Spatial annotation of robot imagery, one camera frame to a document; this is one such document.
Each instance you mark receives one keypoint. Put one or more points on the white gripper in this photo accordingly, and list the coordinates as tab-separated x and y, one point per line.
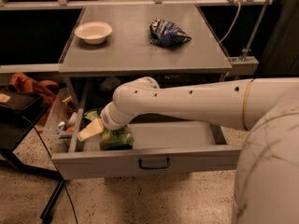
107	118

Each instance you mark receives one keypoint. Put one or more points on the green rice chip bag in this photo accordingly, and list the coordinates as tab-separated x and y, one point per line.
116	140

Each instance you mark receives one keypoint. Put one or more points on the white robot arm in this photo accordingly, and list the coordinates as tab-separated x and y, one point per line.
266	178

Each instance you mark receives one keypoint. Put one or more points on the grey open top drawer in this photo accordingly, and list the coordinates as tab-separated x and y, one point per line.
191	146

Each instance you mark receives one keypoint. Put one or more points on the grey counter cabinet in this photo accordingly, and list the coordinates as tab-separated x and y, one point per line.
128	50

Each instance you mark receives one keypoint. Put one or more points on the blue chip bag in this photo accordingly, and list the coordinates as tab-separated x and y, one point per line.
166	34

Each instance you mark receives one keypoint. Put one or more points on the clear plastic bin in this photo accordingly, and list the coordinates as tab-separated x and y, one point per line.
57	128

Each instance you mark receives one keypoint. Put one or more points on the black side table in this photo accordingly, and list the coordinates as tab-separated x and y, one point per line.
17	118

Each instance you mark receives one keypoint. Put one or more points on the orange jacket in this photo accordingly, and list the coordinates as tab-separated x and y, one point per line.
47	89

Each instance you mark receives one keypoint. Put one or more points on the white bowl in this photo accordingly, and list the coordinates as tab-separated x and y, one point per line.
94	32

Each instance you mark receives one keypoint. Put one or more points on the black drawer handle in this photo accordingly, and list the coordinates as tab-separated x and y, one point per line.
154	164

